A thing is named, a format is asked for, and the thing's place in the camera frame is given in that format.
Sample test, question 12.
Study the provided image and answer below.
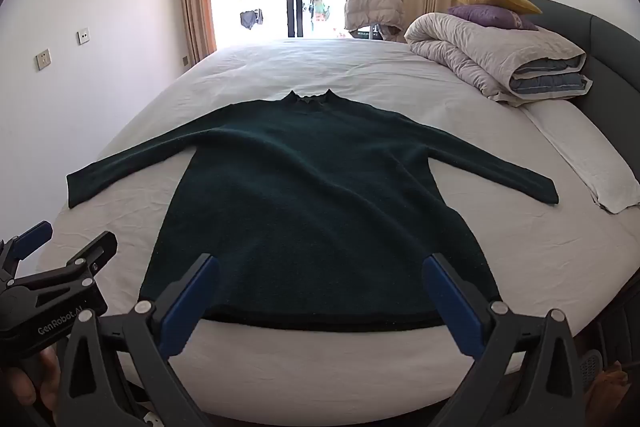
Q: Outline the white bed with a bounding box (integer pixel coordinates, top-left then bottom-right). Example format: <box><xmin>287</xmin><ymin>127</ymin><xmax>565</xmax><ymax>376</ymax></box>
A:
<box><xmin>35</xmin><ymin>38</ymin><xmax>640</xmax><ymax>427</ymax></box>

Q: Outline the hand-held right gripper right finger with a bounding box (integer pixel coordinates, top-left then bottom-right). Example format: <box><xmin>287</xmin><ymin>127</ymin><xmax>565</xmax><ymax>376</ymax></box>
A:
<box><xmin>421</xmin><ymin>252</ymin><xmax>588</xmax><ymax>427</ymax></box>

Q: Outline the beige puffer vest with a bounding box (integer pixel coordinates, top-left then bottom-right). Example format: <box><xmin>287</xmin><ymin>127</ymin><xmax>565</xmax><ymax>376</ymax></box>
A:
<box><xmin>343</xmin><ymin>0</ymin><xmax>406</xmax><ymax>42</ymax></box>

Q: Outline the dark green sweater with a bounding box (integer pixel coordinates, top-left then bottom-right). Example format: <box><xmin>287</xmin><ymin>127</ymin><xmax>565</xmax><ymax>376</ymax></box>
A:
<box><xmin>66</xmin><ymin>89</ymin><xmax>559</xmax><ymax>333</ymax></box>

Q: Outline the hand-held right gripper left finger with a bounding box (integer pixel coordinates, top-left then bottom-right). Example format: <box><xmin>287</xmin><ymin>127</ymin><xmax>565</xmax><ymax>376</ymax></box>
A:
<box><xmin>55</xmin><ymin>253</ymin><xmax>221</xmax><ymax>427</ymax></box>

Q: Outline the white pillow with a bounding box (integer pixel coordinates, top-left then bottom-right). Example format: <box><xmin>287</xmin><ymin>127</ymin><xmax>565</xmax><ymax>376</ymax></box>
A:
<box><xmin>520</xmin><ymin>99</ymin><xmax>640</xmax><ymax>214</ymax></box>

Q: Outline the folded beige quilt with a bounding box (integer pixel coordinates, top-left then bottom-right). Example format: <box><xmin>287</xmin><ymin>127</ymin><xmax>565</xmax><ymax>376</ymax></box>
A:
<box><xmin>404</xmin><ymin>12</ymin><xmax>593</xmax><ymax>108</ymax></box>

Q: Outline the dark grey headboard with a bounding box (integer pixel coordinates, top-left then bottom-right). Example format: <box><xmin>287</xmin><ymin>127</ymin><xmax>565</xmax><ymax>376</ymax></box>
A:
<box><xmin>515</xmin><ymin>0</ymin><xmax>640</xmax><ymax>188</ymax></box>

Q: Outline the purple pillow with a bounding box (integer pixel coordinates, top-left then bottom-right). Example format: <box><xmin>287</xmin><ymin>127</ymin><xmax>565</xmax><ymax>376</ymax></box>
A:
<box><xmin>446</xmin><ymin>4</ymin><xmax>540</xmax><ymax>32</ymax></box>

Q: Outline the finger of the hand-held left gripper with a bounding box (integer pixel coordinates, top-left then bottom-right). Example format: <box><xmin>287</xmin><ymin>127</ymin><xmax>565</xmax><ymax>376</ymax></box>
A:
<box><xmin>0</xmin><ymin>221</ymin><xmax>54</xmax><ymax>280</ymax></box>
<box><xmin>10</xmin><ymin>231</ymin><xmax>118</xmax><ymax>295</ymax></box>

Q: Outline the person's left hand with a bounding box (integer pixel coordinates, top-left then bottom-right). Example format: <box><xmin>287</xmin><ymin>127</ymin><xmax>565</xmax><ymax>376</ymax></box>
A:
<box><xmin>0</xmin><ymin>347</ymin><xmax>62</xmax><ymax>425</ymax></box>

